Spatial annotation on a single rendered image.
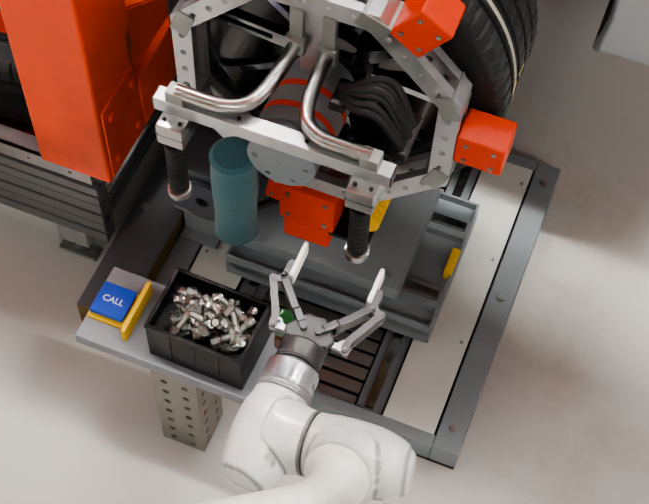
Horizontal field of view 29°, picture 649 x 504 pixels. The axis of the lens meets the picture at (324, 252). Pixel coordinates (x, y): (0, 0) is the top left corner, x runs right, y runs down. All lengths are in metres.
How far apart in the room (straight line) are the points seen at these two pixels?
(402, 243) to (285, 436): 1.04
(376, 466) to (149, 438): 1.11
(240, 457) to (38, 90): 0.88
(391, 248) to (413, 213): 0.11
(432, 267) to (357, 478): 1.16
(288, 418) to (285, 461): 0.06
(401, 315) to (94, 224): 0.74
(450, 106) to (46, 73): 0.75
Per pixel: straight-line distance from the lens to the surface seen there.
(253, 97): 2.03
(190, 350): 2.32
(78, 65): 2.27
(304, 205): 2.49
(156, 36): 2.57
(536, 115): 3.36
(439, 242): 2.92
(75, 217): 2.93
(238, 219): 2.41
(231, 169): 2.28
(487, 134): 2.18
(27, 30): 2.27
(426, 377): 2.82
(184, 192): 2.23
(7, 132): 2.83
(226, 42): 2.42
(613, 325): 3.05
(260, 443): 1.86
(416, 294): 2.81
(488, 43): 2.12
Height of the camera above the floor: 2.60
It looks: 58 degrees down
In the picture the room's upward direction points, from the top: 3 degrees clockwise
